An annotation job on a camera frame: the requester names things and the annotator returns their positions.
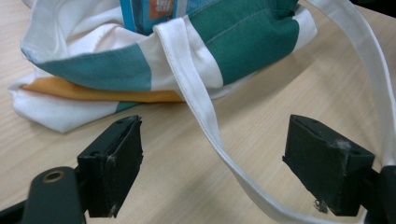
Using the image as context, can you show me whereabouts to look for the white tote bag coloured shapes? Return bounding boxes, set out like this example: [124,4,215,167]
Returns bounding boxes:
[7,0,396,224]

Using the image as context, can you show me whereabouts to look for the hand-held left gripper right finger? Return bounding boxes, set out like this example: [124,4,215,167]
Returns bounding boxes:
[281,114,375,217]

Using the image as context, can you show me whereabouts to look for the blue and orange box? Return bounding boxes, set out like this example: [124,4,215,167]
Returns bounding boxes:
[119,0,190,35]

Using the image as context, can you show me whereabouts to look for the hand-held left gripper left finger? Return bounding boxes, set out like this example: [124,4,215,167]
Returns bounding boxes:
[77,115,145,218]

